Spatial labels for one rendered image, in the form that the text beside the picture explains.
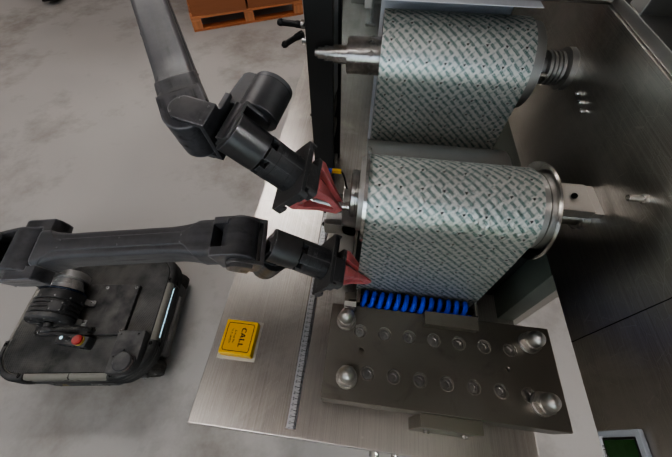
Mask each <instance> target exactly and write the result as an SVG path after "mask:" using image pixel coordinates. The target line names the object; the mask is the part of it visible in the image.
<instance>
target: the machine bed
mask: <svg viewBox="0 0 672 457"><path fill-rule="evenodd" d="M373 79H374V75H359V74H347V73H346V64H341V130H340V158H338V161H337V167H336V168H338V169H342V170H341V171H342V172H343V173H344V175H345V178H346V182H350V183H351V180H352V172H353V170H354V169H357V170H361V164H362V157H365V155H366V145H367V138H368V128H369V118H370V109H371V99H372V89H373ZM310 114H311V102H310V89H309V75H308V62H307V56H306V59H305V62H304V66H303V69H302V72H301V75H300V78H299V81H298V84H297V87H296V90H295V93H294V96H293V99H292V102H291V105H290V109H289V112H288V115H287V118H286V121H285V124H284V127H283V130H282V133H281V136H280V139H279V140H280V141H281V142H282V143H284V144H285V145H286V146H288V147H289V148H290V149H292V150H293V151H294V152H296V151H297V150H298V149H300V148H301V147H302V146H304V145H305V144H306V143H308V142H309V141H311V142H313V129H312V116H310ZM276 190H277V188H276V187H274V186H273V185H271V184H270V183H268V182H267V181H266V182H265V185H264V188H263V191H262V194H261V198H260V201H259V204H258V207H257V210H256V213H255V216H254V217H256V218H260V219H265V220H268V230H267V238H268V237H269V236H270V235H271V234H272V233H273V232H274V230H275V229H279V230H282V231H284V232H287V233H290V234H292V235H295V236H297V237H300V238H302V239H305V240H308V241H310V242H313V243H316V244H318V239H319V234H320V228H321V222H322V217H323V211H319V210H298V209H291V208H289V207H288V206H286V207H287V210H286V211H284V212H283V213H281V214H279V213H277V212H276V211H274V210H272V205H273V202H274V198H275V194H276ZM311 279H312V277H311V276H308V275H305V274H302V273H299V272H296V271H295V270H292V269H288V268H285V269H283V270H282V271H281V272H279V273H278V274H277V275H275V276H274V277H272V278H270V279H260V278H258V277H257V276H255V275H254V273H253V272H248V273H247V274H245V273H238V272H236V274H235V277H234V280H233V283H232V287H231V290H230V293H229V296H228V299H227V302H226V305H225V308H224V311H223V314H222V317H221V320H220V323H219V326H218V330H217V333H216V336H215V339H214V342H213V345H212V348H211V351H210V354H209V357H208V360H207V363H206V366H205V369H204V373H203V376H202V379H201V382H200V385H199V388H198V391H197V394H196V397H195V400H194V403H193V406H192V409H191V412H190V415H189V419H188V423H190V424H197V425H203V426H210V427H217V428H223V429H230V430H236V431H243V432H249V433H256V434H263V435H269V436H276V437H282V438H289V439H296V440H302V441H309V442H315V443H322V444H328V445H335V446H342V447H348V448H355V449H361V450H368V451H374V452H381V453H388V454H394V455H401V456H407V457H540V456H539V451H538V446H537V441H536V436H535V432H531V431H524V430H517V429H510V428H503V427H496V426H489V425H483V429H484V436H482V437H468V440H467V439H461V438H460V437H454V436H447V435H440V434H433V433H430V434H425V433H423V432H419V431H413V430H409V426H408V418H409V417H411V416H414V415H412V414H405V413H398V412H391V411H384V410H377V409H370V408H363V407H356V406H349V405H342V404H335V403H328V402H322V401H321V397H320V396H321V389H322V381H323V373H324V366H325V358H326V350H327V343H328V335H329V327H330V320H331V312H332V305H333V303H335V304H344V298H345V292H352V293H357V290H356V285H357V284H348V285H343V286H342V287H341V288H340V289H338V290H337V289H333V290H331V291H329V290H325V291H324V292H323V295H322V296H320V297H318V298H317V304H316V310H315V317H314V323H313V329H312V335H311V342H310V348H309V354H308V360H307V367H306V373H305V379H304V385H303V392H302V398H301V404H300V410H299V417H298V423H297V429H296V431H293V430H286V429H285V425H286V419H287V414H288V408H289V403H290V397H291V391H292V386H293V380H294V374H295V369H296V363H297V358H298V352H299V346H300V341H301V335H302V329H303V324H304V318H305V312H306V307H307V301H308V296H309V290H310V284H311ZM476 303H477V306H478V313H479V317H478V321H484V322H493V323H501V324H509V325H514V322H513V320H504V319H497V314H496V308H495V302H494V295H493V294H492V295H487V294H484V295H483V296H482V297H481V298H480V299H479V300H478V301H477V302H476ZM228 319H237V320H245V321H253V322H261V323H264V326H263V330H262V334H261V338H260V342H259V346H258V350H257V355H256V359H255V363H253V362H246V361H238V360H231V359H224V358H217V354H218V350H219V347H220V344H221V340H222V337H223V334H224V331H225V328H226V324H227V321H228Z"/></svg>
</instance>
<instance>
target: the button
mask: <svg viewBox="0 0 672 457"><path fill-rule="evenodd" d="M259 330H260V324H259V323H257V322H249V321H241V320H233V319H228V321H227V324H226V328H225V331H224V334H223V337H222V340H221V344H220V347H219V350H218V352H219V353H220V354H221V355H227V356H234V357H242V358H249V359H252V358H253V354H254V350H255V346H256V342H257V338H258V334H259Z"/></svg>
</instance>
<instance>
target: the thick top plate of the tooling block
mask: <svg viewBox="0 0 672 457"><path fill-rule="evenodd" d="M342 309H344V304H335V303H333V305H332V312H331V320H330V327H329V335H328V343H327V350H326V358H325V366H324V373H323V381H322V389H321V396H320V397H321V401H322V402H328V403H335V404H342V405H349V406H356V407H363V408H370V409H377V410H384V411H391V412H398V413H405V414H412V415H416V414H419V413H426V414H433V415H440V416H447V417H454V418H461V419H469V420H476V421H482V422H483V425H489V426H496V427H503V428H510V429H517V430H524V431H531V432H538V433H545V434H552V435H555V434H573V430H572V426H571V422H570V418H569V414H568V410H567V406H566V402H565V398H564V394H563V390H562V386H561V382H560V378H559V374H558V370H557V366H556V362H555V358H554V354H553V350H552V346H551V342H550V338H549V334H548V330H547V329H542V328H534V327H526V326H518V325H509V324H501V323H493V322H484V321H478V326H479V331H478V332H476V333H471V332H463V331H455V330H447V329H439V328H431V327H424V326H423V314H418V313H410V312H402V311H393V310H385V309H377V308H368V307H360V306H356V310H355V311H353V312H354V314H355V316H356V325H355V326H354V328H353V329H351V330H348V331H345V330H342V329H341V328H340V327H339V326H338V324H337V316H338V314H339V313H340V312H341V310H342ZM527 331H540V332H542V333H543V334H544V335H545V337H546V343H545V345H544V346H543V347H542V349H541V350H539V352H537V353H535V354H529V353H527V352H525V351H524V350H523V349H522V348H521V347H520V345H519V342H518V337H519V335H520V334H522V333H524V332H527ZM343 365H348V366H352V367H353V368H354V369H355V371H356V373H357V383H356V385H355V386H354V387H353V388H351V389H349V390H345V389H342V388H341V387H339V385H338V384H337V382H336V373H337V371H338V369H339V368H340V367H342V366H343ZM536 391H541V392H550V393H554V394H555V395H557V396H558V397H559V398H560V400H561V402H562V407H561V409H560V410H559V411H558V412H557V414H556V415H552V416H550V417H542V416H540V415H538V414H537V413H536V412H535V411H534V410H533V408H532V407H531V404H530V396H531V394H532V393H533V392H536Z"/></svg>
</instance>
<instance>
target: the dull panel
mask: <svg viewBox="0 0 672 457"><path fill-rule="evenodd" d="M492 150H503V151H506V152H507V153H508V155H509V156H510V159H511V163H512V166H517V167H521V163H520V160H519V156H518V153H517V149H516V146H515V142H514V139H513V135H512V132H511V128H510V125H509V121H507V122H506V124H505V126H504V128H503V130H502V131H501V133H500V135H499V137H498V139H497V141H496V142H495V144H494V146H493V148H492ZM556 290H557V289H556V286H555V282H554V279H553V275H552V272H551V268H550V265H549V261H548V258H547V254H546V253H545V254H544V255H543V256H541V257H540V258H538V259H534V260H529V259H528V260H527V261H526V262H525V263H524V264H523V265H522V266H521V267H520V268H519V269H518V270H517V271H516V272H515V273H514V274H513V275H512V276H511V277H510V278H509V279H508V280H507V281H506V282H505V283H504V284H503V285H502V286H501V287H500V288H498V289H497V290H496V291H495V292H494V293H493V295H494V302H495V308H496V314H497V319H504V320H515V319H516V318H518V317H519V316H520V315H522V314H523V313H525V312H526V311H527V310H529V309H530V308H532V307H533V306H535V305H536V304H537V303H539V302H540V301H542V300H543V299H544V298H546V297H547V296H549V295H550V294H551V293H553V292H554V291H556Z"/></svg>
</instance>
